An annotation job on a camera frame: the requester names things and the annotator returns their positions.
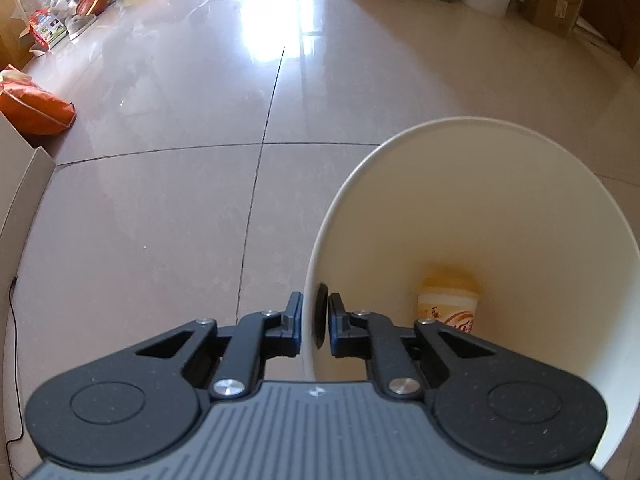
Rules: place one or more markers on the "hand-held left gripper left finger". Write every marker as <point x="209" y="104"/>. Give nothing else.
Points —
<point x="298" y="322"/>

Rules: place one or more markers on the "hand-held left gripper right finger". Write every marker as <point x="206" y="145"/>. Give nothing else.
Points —
<point x="333" y="332"/>

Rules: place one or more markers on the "white plastic bin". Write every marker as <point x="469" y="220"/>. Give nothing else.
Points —
<point x="500" y="195"/>

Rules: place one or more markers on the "yellow lidded drink cup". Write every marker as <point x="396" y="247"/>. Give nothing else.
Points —
<point x="446" y="302"/>

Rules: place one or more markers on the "beige cardboard box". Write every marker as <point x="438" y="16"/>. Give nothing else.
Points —
<point x="15" y="175"/>

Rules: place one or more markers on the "orange plastic bag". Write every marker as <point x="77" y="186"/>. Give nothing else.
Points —
<point x="35" y="110"/>

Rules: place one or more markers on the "white shoe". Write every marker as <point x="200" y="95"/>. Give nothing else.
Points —
<point x="80" y="26"/>

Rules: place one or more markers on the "basketball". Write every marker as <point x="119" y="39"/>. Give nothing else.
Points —
<point x="91" y="3"/>

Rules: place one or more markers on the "colourful printed box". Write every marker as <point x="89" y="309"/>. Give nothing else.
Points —
<point x="47" y="30"/>

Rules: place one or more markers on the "wooden cabinet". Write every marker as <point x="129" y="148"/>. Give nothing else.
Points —
<point x="12" y="15"/>

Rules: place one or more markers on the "large dark cardboard box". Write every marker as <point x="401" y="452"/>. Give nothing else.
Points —
<point x="612" y="5"/>

